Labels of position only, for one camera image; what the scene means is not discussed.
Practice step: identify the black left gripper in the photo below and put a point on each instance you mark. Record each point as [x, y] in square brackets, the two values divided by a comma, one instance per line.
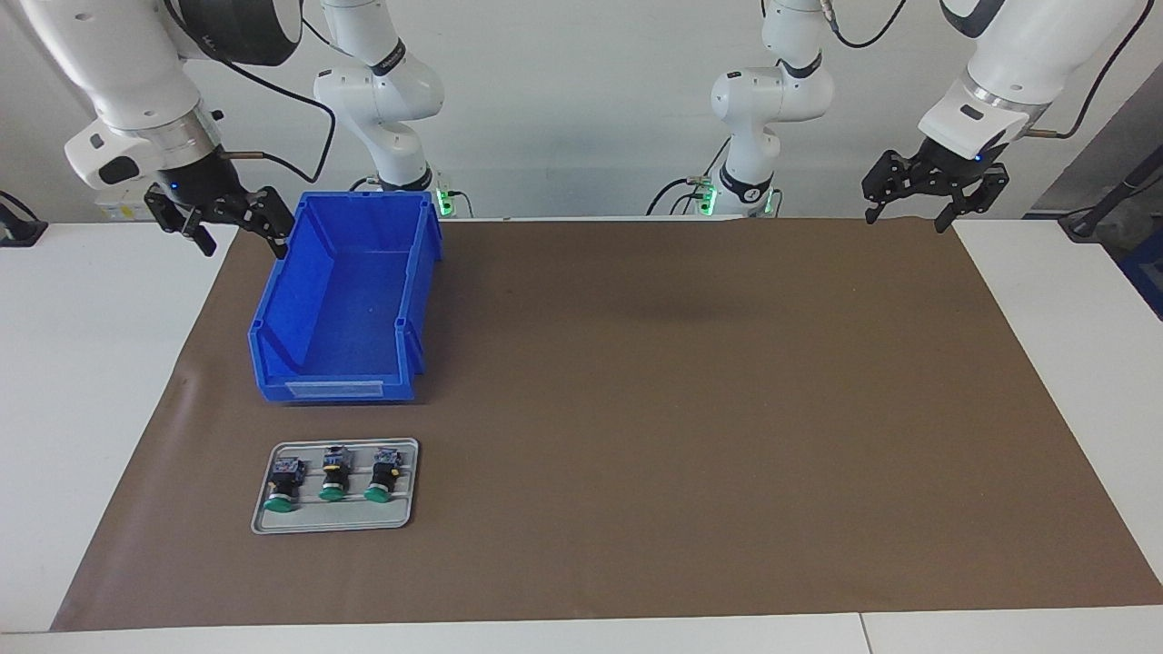
[954, 174]

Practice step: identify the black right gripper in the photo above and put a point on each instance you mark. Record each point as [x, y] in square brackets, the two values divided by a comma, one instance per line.
[204, 186]

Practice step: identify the green push button switch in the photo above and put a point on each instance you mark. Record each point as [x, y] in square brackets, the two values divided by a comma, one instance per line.
[334, 472]
[382, 472]
[286, 477]

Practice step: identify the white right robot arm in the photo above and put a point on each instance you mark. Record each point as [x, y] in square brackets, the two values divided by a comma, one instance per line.
[136, 82]

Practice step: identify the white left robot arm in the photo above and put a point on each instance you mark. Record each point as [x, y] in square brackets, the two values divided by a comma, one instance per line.
[1027, 54]

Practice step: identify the white box yellow label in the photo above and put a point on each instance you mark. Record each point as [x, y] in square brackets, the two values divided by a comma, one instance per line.
[123, 211]

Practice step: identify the blue plastic storage bin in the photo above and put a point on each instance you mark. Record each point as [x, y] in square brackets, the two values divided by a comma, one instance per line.
[345, 300]

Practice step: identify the black stand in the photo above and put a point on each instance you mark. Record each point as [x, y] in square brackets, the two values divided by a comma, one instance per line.
[1086, 222]

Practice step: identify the black table clamp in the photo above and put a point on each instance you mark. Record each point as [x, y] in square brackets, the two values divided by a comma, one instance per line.
[18, 232]

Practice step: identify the blue crate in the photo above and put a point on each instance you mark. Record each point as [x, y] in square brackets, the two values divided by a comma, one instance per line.
[1147, 272]

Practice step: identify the grey metal tray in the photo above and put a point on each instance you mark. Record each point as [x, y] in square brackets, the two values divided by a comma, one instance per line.
[345, 518]

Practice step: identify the brown table mat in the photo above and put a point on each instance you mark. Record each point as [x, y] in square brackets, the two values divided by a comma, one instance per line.
[636, 454]

